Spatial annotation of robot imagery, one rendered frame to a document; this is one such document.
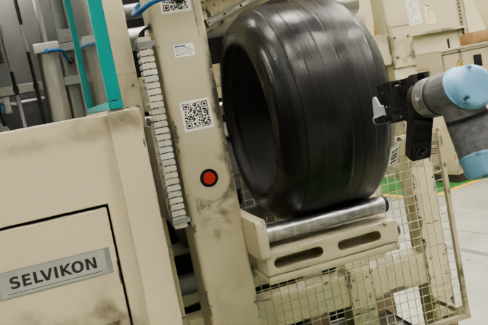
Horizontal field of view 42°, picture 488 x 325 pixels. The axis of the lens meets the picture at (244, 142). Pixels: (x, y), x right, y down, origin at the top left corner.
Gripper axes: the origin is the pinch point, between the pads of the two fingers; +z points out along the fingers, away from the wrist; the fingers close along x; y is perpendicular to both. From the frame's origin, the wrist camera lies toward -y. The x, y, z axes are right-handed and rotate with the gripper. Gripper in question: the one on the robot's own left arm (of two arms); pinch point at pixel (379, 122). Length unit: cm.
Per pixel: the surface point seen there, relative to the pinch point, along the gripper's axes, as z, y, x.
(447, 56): 386, 52, -288
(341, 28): 12.0, 23.9, -2.2
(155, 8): 25, 39, 38
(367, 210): 24.2, -20.9, -3.8
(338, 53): 9.3, 17.8, 1.5
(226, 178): 30.1, -5.1, 28.9
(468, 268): 199, -90, -140
